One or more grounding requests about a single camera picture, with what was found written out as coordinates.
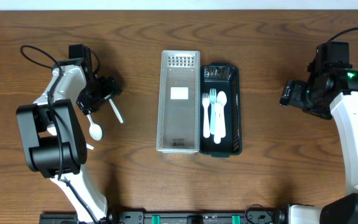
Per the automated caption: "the white spoon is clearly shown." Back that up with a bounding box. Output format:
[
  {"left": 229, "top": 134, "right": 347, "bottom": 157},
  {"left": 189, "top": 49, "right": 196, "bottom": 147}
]
[
  {"left": 217, "top": 91, "right": 227, "bottom": 138},
  {"left": 109, "top": 98, "right": 124, "bottom": 124},
  {"left": 47, "top": 124, "right": 94, "bottom": 150}
]

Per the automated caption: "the white spoon handle up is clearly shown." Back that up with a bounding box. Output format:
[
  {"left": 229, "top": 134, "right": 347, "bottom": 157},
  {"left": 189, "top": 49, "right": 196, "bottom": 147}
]
[{"left": 86, "top": 114, "right": 103, "bottom": 141}]

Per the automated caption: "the light blue fork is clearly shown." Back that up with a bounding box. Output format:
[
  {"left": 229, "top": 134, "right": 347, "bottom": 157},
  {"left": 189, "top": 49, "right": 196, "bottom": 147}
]
[{"left": 209, "top": 88, "right": 217, "bottom": 134}]

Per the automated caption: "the black plastic basket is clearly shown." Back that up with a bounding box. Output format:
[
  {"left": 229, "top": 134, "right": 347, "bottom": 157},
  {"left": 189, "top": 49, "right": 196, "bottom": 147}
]
[{"left": 200, "top": 62, "right": 242, "bottom": 157}]

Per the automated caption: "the white fork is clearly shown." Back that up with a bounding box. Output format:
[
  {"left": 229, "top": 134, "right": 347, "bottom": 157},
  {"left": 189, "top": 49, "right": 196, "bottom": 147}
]
[
  {"left": 202, "top": 93, "right": 211, "bottom": 139},
  {"left": 214, "top": 100, "right": 222, "bottom": 144}
]

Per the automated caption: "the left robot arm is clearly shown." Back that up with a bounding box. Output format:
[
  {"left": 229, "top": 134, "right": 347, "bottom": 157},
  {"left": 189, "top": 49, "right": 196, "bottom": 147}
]
[{"left": 16, "top": 44, "right": 122, "bottom": 223}]

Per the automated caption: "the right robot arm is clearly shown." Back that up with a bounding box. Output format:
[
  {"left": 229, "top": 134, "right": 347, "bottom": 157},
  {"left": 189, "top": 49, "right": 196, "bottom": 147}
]
[{"left": 274, "top": 41, "right": 358, "bottom": 223}]

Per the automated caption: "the clear plastic basket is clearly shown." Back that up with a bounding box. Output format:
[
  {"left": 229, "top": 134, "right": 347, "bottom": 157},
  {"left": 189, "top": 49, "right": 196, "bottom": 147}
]
[{"left": 156, "top": 50, "right": 201, "bottom": 154}]

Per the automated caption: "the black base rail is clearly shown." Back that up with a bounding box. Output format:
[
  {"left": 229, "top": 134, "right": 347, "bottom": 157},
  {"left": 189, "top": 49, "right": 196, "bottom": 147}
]
[{"left": 39, "top": 210, "right": 288, "bottom": 224}]

